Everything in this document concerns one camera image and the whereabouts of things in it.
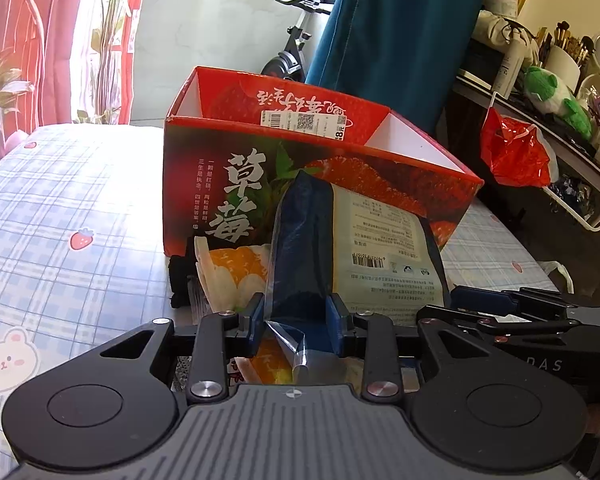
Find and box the white wire rack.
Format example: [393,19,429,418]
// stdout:
[487,91,600,232]

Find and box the teal curtain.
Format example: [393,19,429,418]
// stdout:
[305,0,498,133]

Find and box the green plush toy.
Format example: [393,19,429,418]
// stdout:
[522,65,594,142]

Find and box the black eye mask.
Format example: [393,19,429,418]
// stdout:
[168,254,199,311]

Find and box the orange flower print packet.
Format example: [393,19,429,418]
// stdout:
[194,236,307,386]

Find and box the red strawberry print cardboard box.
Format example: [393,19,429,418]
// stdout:
[162,66,483,256]

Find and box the dark desk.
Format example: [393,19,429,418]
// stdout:
[450,67,600,306]

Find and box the red plastic bag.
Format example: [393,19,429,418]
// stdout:
[480,107,555,189]

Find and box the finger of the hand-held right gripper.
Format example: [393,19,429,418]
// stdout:
[472,312,573,343]
[450,284,600,311]

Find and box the blue and green snack packet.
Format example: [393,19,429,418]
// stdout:
[264,170,453,386]

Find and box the blue plaid bed sheet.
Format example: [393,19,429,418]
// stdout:
[0,124,577,480]

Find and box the white cloth bag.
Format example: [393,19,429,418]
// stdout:
[472,7,540,63]

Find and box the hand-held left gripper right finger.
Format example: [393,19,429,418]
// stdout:
[325,292,483,404]

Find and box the black exercise bike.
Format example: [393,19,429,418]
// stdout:
[260,0,333,81]

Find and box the white spray bottle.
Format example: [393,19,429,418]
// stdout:
[495,39,527,99]

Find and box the white brush holder cup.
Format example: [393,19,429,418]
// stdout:
[537,20,597,89]

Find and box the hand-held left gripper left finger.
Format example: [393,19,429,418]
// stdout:
[100,294,267,404]

